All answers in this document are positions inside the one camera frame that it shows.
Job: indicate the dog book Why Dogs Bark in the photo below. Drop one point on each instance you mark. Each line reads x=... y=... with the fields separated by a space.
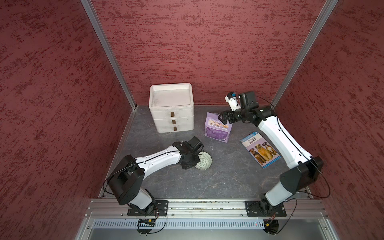
x=260 y=149

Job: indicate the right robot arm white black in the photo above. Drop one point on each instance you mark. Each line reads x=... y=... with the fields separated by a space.
x=304 y=169

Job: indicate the right controller board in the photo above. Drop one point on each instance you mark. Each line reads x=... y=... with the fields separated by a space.
x=271 y=227

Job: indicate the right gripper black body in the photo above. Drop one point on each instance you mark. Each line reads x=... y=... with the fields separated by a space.
x=240 y=113

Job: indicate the aluminium mounting rail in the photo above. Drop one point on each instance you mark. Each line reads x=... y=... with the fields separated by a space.
x=207 y=209

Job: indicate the left controller board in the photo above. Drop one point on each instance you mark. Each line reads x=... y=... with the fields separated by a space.
x=146 y=223

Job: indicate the corner aluminium post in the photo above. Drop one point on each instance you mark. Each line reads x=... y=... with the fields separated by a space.
x=315 y=30
x=97 y=26

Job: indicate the controller board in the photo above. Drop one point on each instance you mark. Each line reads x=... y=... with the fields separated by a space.
x=271 y=227
x=146 y=223

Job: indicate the white three-drawer storage box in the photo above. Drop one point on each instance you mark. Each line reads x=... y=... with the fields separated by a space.
x=172 y=107

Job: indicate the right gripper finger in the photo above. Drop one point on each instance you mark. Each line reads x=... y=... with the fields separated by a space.
x=226 y=121
x=224 y=115

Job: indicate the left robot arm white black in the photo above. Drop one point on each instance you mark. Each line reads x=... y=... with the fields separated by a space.
x=125 y=181

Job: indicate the purple oats bag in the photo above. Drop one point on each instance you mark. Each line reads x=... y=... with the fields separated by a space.
x=215 y=129

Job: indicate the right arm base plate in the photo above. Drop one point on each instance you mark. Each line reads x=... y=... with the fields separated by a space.
x=264 y=209

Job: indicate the left corner aluminium post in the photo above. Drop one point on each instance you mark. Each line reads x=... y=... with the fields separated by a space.
x=97 y=26

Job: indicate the right corner aluminium post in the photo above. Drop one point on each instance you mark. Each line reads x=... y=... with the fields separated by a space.
x=315 y=30

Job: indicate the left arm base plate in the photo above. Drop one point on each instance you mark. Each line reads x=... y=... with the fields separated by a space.
x=158 y=208

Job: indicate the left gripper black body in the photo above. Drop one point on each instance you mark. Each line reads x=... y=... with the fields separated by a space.
x=191 y=161

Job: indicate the green patterned breakfast bowl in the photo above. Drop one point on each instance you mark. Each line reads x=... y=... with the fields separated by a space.
x=205 y=161

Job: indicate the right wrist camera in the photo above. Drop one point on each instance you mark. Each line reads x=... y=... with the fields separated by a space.
x=232 y=99

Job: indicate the perforated cable duct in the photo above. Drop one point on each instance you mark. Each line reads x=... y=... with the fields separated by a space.
x=181 y=224

